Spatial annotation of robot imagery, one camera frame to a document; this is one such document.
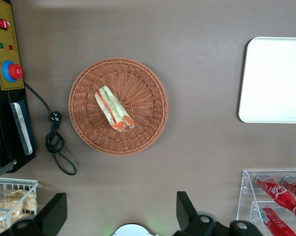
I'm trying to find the white wire basket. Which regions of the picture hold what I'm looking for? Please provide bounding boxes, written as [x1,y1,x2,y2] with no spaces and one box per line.
[0,177,39,234]

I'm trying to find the round brown wicker basket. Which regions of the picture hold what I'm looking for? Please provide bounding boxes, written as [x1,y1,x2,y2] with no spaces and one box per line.
[68,57,169,156]

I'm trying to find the black power cable with plug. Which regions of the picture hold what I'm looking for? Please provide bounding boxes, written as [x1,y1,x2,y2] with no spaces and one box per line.
[24,82,78,176]

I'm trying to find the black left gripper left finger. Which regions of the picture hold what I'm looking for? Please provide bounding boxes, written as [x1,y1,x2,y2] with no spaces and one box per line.
[5,193,68,236]

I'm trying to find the sandwich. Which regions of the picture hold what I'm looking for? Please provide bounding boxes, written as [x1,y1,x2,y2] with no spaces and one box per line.
[94,85,136,134]

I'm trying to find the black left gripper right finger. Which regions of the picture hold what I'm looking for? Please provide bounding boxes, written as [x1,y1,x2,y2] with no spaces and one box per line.
[173,191,264,236]

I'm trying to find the red cola bottle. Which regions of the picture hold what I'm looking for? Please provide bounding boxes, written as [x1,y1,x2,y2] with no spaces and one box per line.
[281,175,296,204]
[254,173,296,221]
[257,206,296,236]

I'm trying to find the clear packet of crackers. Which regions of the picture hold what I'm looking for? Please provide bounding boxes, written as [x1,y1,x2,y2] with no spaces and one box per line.
[0,199,25,220]
[4,188,38,215]

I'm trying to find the white rectangular tray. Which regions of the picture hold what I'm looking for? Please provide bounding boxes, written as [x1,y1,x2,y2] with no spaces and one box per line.
[238,36,296,124]

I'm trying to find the clear acrylic bottle rack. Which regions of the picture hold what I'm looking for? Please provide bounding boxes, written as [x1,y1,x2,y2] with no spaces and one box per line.
[236,168,296,236]

